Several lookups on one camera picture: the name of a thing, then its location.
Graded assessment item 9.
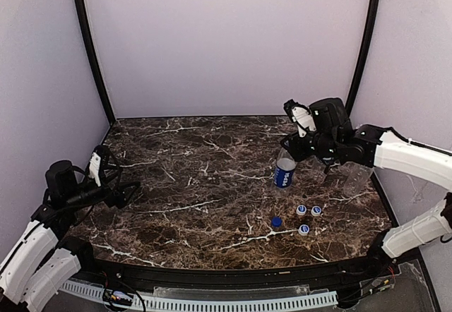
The black corner post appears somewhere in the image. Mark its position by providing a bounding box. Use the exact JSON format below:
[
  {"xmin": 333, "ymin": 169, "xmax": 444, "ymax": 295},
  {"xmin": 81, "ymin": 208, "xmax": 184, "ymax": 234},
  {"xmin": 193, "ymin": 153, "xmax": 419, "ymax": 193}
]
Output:
[
  {"xmin": 74, "ymin": 0, "xmax": 116, "ymax": 126},
  {"xmin": 345, "ymin": 0, "xmax": 380, "ymax": 115}
]

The right wrist camera with heatsink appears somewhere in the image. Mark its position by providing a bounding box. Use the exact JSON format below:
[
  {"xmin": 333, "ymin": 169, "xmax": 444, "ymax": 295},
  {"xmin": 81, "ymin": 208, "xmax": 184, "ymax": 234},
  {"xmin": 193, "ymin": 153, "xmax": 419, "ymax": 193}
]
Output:
[{"xmin": 283, "ymin": 100, "xmax": 316, "ymax": 138}]

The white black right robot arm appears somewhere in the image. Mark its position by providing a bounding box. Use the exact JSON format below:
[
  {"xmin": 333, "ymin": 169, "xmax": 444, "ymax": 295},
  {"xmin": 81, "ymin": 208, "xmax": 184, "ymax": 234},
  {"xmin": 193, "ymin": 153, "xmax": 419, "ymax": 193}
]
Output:
[{"xmin": 280, "ymin": 97, "xmax": 451, "ymax": 259}]

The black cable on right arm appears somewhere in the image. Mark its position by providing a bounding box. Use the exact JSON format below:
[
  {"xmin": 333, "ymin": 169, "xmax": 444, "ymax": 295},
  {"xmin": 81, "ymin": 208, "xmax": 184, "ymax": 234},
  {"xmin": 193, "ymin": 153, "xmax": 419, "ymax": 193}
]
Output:
[{"xmin": 384, "ymin": 126, "xmax": 452, "ymax": 157}]

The white slotted cable duct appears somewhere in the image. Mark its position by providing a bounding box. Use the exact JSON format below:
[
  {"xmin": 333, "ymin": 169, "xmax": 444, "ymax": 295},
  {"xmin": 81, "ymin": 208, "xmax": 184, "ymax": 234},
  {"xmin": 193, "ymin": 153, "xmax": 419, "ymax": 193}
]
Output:
[{"xmin": 60, "ymin": 280, "xmax": 338, "ymax": 312}]

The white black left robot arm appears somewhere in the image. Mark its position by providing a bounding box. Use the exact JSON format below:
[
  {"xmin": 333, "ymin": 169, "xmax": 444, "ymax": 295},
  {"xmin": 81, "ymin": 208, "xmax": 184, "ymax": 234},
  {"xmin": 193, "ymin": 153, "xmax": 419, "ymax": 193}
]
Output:
[{"xmin": 1, "ymin": 145, "xmax": 144, "ymax": 311}]

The black front table rail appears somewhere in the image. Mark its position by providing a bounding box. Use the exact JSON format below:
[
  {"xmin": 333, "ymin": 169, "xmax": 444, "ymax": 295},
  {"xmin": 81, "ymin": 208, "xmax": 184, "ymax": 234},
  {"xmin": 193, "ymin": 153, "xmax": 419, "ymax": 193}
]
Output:
[{"xmin": 59, "ymin": 236, "xmax": 421, "ymax": 304}]

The solid blue pepsi cap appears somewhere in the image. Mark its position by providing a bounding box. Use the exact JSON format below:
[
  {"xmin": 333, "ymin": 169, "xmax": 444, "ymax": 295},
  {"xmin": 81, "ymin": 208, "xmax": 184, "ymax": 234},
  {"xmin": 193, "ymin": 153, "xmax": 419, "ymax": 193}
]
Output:
[{"xmin": 271, "ymin": 217, "xmax": 283, "ymax": 228}]

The clear bottle blue pepsi label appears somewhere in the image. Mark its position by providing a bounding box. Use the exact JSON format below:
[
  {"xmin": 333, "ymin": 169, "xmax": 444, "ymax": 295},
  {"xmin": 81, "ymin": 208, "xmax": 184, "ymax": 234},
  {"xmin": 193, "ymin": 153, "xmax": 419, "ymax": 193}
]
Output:
[{"xmin": 307, "ymin": 157, "xmax": 326, "ymax": 184}]

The blue white bottle cap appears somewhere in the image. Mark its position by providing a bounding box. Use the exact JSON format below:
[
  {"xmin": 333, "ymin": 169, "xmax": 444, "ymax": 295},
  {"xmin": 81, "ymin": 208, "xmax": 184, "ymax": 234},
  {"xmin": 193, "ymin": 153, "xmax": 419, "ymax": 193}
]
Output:
[
  {"xmin": 298, "ymin": 224, "xmax": 310, "ymax": 236},
  {"xmin": 311, "ymin": 205, "xmax": 322, "ymax": 217},
  {"xmin": 296, "ymin": 205, "xmax": 307, "ymax": 216}
]

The black right corner post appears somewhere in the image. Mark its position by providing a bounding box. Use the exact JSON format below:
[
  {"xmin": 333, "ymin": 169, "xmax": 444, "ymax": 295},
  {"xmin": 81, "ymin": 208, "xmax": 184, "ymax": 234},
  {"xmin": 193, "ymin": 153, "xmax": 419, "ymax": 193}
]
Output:
[{"xmin": 345, "ymin": 0, "xmax": 380, "ymax": 115}]

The black left corner post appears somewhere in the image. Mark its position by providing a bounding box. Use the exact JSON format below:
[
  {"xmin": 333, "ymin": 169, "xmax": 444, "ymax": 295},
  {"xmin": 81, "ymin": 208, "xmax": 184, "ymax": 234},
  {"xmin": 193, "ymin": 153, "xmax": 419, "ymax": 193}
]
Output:
[{"xmin": 74, "ymin": 0, "xmax": 116, "ymax": 126}]

